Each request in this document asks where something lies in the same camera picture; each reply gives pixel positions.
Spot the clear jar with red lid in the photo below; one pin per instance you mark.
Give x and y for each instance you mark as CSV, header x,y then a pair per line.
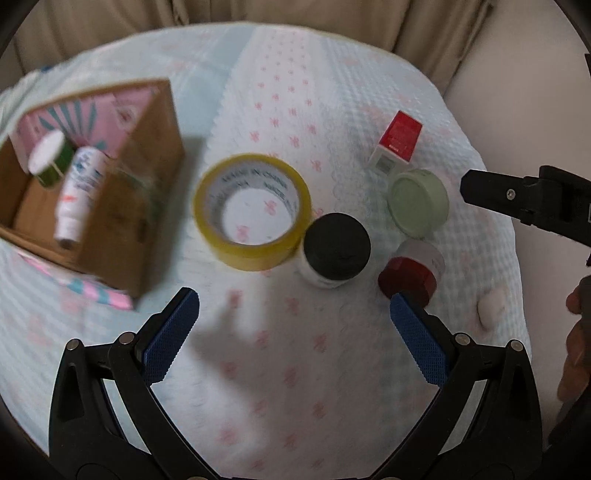
x,y
411,277

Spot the pink patterned carton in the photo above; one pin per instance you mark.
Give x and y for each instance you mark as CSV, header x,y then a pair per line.
x,y
99,120

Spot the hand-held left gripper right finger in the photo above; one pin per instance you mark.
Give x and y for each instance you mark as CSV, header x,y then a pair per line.
x,y
419,344

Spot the small white oval object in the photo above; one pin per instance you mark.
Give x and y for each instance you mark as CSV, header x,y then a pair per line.
x,y
491,308

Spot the beige curtain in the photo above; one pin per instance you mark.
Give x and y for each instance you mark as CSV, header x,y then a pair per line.
x,y
323,18

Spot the pale green round jar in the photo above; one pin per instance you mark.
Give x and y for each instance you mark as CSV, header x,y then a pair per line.
x,y
418,203

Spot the white printed tube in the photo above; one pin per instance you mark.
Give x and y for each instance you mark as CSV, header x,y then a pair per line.
x,y
78,189

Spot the yellow tape roll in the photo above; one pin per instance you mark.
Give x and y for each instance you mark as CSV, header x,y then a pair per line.
x,y
251,242

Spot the green bottle with white cap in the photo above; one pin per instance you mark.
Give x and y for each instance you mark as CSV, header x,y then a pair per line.
x,y
48,157

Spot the white jar with black lid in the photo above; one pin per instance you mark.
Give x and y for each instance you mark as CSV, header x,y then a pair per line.
x,y
334,249

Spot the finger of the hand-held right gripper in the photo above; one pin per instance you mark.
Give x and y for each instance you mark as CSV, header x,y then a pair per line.
x,y
494,191

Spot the person's right hand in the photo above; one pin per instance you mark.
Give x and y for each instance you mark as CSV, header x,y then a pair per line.
x,y
577,360

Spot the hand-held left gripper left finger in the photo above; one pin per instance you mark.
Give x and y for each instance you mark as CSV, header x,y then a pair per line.
x,y
170,344

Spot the pink and blue striped packet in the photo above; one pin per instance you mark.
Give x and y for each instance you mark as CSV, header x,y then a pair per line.
x,y
92,291

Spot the small red and white carton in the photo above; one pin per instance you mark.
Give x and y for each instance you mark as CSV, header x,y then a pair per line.
x,y
397,141

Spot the brown cardboard box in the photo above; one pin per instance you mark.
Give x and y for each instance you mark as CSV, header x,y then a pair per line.
x,y
138,194

